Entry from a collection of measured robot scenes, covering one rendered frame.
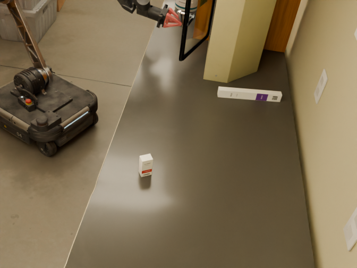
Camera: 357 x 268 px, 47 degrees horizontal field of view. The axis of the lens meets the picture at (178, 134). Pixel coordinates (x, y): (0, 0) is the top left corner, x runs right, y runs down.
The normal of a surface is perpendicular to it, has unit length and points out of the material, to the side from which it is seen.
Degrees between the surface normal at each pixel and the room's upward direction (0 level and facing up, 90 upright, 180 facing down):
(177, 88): 0
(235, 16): 90
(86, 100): 0
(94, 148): 0
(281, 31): 90
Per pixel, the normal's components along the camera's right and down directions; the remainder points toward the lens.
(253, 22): 0.61, 0.58
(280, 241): 0.11, -0.74
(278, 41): -0.12, 0.65
